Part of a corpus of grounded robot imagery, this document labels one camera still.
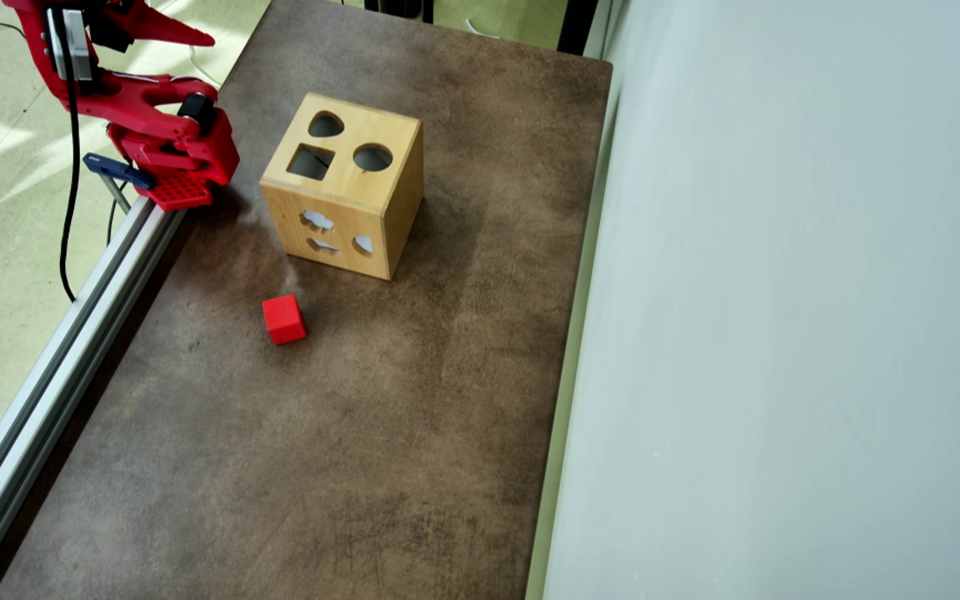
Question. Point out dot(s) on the red cube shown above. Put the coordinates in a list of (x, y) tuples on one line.
[(284, 321)]

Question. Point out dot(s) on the black furniture foot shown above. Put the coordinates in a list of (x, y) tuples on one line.
[(397, 7)]

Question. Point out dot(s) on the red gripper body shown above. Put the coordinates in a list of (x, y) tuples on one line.
[(137, 26)]

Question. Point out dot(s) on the black vertical post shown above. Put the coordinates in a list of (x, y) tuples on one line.
[(577, 25)]

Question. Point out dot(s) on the aluminium profile rail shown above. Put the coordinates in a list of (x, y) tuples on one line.
[(55, 367)]

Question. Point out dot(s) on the wooden shape sorter box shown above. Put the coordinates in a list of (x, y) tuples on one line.
[(363, 187)]

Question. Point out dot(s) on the blue clamp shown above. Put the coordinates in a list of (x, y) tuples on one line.
[(117, 171)]

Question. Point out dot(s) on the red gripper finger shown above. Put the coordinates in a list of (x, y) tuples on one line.
[(165, 15), (167, 37)]

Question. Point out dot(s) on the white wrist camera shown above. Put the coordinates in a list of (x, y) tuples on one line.
[(76, 46)]

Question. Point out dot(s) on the red robot arm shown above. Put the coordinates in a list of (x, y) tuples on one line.
[(159, 146)]

